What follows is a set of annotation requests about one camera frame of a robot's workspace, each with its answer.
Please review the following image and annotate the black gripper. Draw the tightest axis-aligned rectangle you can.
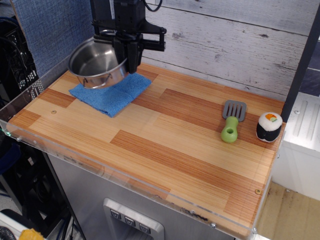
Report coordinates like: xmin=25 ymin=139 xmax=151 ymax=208
xmin=92 ymin=0 xmax=167 ymax=74

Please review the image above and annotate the stainless steel pot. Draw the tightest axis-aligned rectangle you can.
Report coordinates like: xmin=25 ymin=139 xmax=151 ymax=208
xmin=68 ymin=37 xmax=129 ymax=90

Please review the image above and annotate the blue cloth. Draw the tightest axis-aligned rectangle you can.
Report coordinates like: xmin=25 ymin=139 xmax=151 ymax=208
xmin=69 ymin=73 xmax=152 ymax=118

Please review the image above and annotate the grey green toy spatula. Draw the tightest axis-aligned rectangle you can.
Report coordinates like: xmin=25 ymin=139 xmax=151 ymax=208
xmin=220 ymin=99 xmax=247 ymax=143

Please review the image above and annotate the clear acrylic table guard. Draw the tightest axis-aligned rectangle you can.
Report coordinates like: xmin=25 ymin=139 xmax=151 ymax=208
xmin=0 ymin=34 xmax=287 ymax=240

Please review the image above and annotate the plush sushi roll toy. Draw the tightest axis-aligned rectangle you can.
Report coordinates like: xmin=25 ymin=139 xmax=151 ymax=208
xmin=256 ymin=112 xmax=283 ymax=143

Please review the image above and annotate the silver dispenser button panel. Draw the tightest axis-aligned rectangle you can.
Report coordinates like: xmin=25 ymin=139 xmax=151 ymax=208
xmin=103 ymin=198 xmax=165 ymax=240

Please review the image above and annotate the white ribbed appliance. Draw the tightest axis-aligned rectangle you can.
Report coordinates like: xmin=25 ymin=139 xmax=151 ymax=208
xmin=271 ymin=93 xmax=320 ymax=200

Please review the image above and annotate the dark left vertical post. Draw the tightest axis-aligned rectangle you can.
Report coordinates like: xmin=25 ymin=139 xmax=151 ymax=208
xmin=90 ymin=0 xmax=114 ymax=21

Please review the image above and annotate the dark vertical post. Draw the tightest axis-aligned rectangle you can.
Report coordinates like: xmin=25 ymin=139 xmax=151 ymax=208
xmin=281 ymin=0 xmax=320 ymax=123
xmin=90 ymin=0 xmax=114 ymax=21

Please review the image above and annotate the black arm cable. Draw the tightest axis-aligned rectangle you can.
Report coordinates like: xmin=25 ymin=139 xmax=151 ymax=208
xmin=142 ymin=0 xmax=163 ymax=13

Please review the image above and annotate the black crate with cables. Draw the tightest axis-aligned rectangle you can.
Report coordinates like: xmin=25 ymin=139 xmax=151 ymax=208
xmin=0 ymin=16 xmax=39 ymax=107

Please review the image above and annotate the dark right vertical post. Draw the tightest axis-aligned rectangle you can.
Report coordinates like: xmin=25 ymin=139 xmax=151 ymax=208
xmin=281 ymin=0 xmax=320 ymax=123

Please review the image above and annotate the yellow black cable bundle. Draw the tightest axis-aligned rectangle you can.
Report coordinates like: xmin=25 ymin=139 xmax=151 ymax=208
xmin=0 ymin=224 xmax=46 ymax=240

